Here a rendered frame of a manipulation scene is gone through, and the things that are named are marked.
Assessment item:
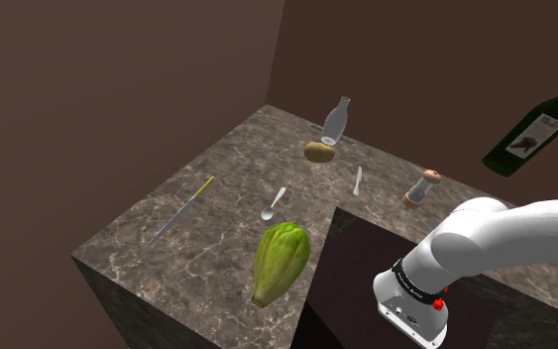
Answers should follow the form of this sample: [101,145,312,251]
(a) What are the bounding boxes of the silver spoon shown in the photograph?
[261,186,287,222]

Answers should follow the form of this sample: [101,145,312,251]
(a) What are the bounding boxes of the brown potato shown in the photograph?
[303,141,337,164]

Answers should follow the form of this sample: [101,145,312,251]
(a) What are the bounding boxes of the green ribbed lettuce head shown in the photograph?
[251,221,312,309]

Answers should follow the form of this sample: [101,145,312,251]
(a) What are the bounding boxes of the clear glass bottle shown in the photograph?
[320,95,351,147]

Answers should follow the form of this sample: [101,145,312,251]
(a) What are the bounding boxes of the grey flat utensil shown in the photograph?
[309,124,356,145]

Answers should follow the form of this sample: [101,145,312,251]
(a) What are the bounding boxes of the wooden pepper grinder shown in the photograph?
[401,169,442,210]

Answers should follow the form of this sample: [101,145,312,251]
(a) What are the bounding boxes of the dark green wine bottle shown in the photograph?
[482,72,558,178]

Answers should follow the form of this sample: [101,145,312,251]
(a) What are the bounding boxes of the yellow-handled long knife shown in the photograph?
[147,175,216,249]

